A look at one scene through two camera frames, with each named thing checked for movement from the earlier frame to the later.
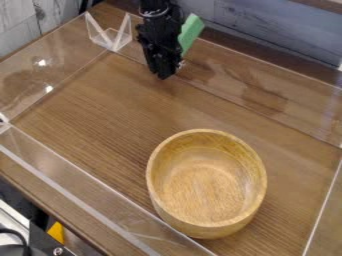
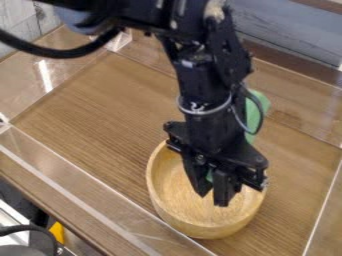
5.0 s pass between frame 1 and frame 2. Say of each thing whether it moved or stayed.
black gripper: moved
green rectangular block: moved
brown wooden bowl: stayed
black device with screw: stayed
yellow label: stayed
